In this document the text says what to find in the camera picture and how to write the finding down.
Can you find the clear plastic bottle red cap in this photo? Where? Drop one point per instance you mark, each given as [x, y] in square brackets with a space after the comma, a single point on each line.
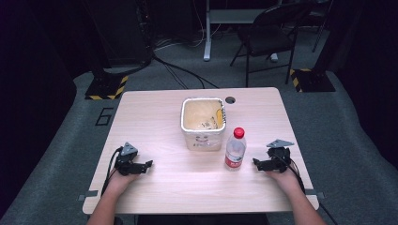
[235, 149]

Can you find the person's left hand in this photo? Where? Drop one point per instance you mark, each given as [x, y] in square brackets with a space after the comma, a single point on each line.
[119, 182]

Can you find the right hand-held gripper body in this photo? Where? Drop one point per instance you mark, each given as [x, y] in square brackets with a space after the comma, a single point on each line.
[276, 158]

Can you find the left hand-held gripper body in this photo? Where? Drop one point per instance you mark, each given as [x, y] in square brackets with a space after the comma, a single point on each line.
[127, 162]

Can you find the black folding chair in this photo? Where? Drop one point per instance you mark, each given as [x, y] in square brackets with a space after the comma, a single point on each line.
[269, 34]

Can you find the person's right hand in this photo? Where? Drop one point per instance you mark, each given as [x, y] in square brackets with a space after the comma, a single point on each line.
[286, 179]

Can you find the black stand base hazard stripes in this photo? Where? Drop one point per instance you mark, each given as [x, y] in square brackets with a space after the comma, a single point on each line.
[311, 80]
[107, 87]

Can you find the white plastic bin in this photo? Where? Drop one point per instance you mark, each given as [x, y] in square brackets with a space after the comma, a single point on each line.
[203, 123]

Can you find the grey table clamp bracket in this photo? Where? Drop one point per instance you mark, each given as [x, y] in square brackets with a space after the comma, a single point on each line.
[314, 194]
[87, 195]

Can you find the white desk frame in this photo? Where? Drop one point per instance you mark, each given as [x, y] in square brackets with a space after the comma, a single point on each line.
[219, 22]

